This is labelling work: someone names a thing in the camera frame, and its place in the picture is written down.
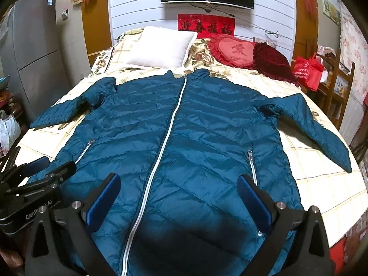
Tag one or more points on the white plastic bag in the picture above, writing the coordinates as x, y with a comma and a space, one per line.
9, 132

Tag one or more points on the red calligraphy banner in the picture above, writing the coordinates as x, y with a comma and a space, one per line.
206, 25

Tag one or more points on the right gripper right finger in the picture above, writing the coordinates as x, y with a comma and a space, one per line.
309, 253

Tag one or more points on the dark red velvet cushion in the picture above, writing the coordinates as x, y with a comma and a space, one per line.
273, 64

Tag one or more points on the grey refrigerator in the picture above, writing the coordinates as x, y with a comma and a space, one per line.
31, 57

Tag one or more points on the wooden chair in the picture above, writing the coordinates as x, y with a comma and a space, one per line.
332, 95

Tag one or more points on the white square pillow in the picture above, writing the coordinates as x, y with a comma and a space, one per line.
161, 47

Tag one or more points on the red heart-shaped cushion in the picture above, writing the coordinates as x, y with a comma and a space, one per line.
231, 51

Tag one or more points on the red shopping bag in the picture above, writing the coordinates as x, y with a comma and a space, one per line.
308, 72

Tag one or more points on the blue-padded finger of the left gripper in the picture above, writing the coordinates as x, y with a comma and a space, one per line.
35, 166

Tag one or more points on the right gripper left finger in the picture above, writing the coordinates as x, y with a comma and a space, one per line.
60, 242

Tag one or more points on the teal down puffer jacket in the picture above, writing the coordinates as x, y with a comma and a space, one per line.
179, 146

